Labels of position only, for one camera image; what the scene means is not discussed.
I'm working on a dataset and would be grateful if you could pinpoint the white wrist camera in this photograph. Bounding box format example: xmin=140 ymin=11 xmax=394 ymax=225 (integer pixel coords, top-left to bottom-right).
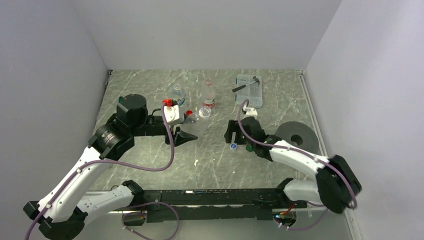
xmin=242 ymin=106 xmax=258 ymax=119
xmin=162 ymin=98 xmax=185 ymax=126

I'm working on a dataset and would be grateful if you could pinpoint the blue label water bottle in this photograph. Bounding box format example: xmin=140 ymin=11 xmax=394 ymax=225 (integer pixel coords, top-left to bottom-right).
xmin=171 ymin=83 xmax=186 ymax=107

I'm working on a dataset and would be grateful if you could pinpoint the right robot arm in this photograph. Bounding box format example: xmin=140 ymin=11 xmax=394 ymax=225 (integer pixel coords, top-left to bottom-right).
xmin=224 ymin=117 xmax=362 ymax=214

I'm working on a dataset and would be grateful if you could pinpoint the red label clear bottle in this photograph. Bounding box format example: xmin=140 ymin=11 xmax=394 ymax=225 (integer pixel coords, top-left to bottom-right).
xmin=201 ymin=79 xmax=216 ymax=109

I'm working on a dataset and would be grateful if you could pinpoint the black round disc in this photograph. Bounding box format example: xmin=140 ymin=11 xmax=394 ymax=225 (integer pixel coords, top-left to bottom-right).
xmin=275 ymin=121 xmax=321 ymax=154

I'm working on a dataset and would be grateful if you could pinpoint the clear plastic organizer box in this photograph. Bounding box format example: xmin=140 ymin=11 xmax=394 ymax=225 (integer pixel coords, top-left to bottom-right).
xmin=234 ymin=74 xmax=263 ymax=109

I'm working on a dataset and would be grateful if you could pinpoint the clear unlabeled plastic bottle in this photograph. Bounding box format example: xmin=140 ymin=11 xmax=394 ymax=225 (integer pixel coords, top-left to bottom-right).
xmin=180 ymin=106 xmax=212 ymax=137

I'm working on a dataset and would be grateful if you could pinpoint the black base frame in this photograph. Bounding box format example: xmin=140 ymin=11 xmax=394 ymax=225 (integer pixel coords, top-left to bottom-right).
xmin=119 ymin=188 xmax=308 ymax=224

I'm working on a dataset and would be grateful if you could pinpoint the small black hammer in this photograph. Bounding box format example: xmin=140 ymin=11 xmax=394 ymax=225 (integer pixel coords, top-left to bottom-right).
xmin=232 ymin=76 xmax=260 ymax=93

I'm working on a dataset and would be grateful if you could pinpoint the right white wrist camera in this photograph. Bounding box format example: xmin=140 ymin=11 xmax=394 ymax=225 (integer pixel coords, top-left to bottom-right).
xmin=242 ymin=106 xmax=258 ymax=119

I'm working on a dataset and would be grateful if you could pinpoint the aluminium rail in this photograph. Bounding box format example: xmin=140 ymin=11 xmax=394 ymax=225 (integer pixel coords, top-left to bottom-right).
xmin=52 ymin=188 xmax=354 ymax=216

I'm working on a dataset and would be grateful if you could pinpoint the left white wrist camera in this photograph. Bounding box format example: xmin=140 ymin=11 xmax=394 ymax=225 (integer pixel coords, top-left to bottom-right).
xmin=162 ymin=98 xmax=185 ymax=126

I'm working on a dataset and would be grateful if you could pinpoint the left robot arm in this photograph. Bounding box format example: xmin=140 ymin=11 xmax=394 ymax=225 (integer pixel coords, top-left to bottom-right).
xmin=23 ymin=94 xmax=187 ymax=240

